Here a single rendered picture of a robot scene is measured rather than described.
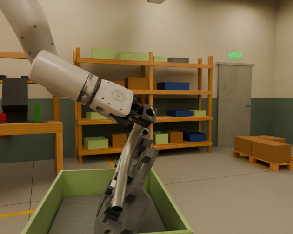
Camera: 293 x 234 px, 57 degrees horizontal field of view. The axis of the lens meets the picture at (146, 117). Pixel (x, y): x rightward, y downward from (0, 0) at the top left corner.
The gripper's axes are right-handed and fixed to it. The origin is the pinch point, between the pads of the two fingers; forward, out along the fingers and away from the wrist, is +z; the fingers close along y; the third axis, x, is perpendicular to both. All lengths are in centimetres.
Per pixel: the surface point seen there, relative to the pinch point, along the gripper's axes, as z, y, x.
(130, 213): 7.7, -19.8, 16.9
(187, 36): 156, 556, 212
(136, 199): 7.7, -16.6, 14.5
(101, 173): 6, 13, 55
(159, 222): 25.1, -11.6, 31.6
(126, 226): 6.2, -24.8, 14.0
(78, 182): -1, 8, 61
